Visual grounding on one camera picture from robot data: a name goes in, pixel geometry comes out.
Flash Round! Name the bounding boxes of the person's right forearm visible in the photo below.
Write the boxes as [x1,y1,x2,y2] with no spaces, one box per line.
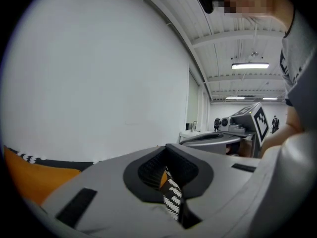
[261,105,307,156]

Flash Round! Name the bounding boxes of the orange cushion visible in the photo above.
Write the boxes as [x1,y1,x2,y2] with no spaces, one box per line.
[3,146,82,205]

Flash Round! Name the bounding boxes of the white sink counter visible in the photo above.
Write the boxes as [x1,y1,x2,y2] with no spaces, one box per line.
[178,130,216,145]

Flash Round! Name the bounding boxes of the person's head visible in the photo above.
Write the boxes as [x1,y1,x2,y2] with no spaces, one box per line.
[224,0,295,32]

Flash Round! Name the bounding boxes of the person's right hand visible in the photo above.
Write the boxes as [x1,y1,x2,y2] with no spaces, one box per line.
[238,140,254,157]

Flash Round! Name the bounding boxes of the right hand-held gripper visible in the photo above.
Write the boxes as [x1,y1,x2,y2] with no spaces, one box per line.
[179,102,270,158]

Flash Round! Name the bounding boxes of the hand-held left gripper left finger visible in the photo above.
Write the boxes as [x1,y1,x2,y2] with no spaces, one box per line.
[41,144,185,233]

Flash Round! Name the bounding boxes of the person's grey printed t-shirt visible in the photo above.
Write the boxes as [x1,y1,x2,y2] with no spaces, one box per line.
[281,7,317,133]

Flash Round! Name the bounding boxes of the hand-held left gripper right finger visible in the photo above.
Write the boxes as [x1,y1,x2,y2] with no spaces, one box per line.
[166,144,261,229]

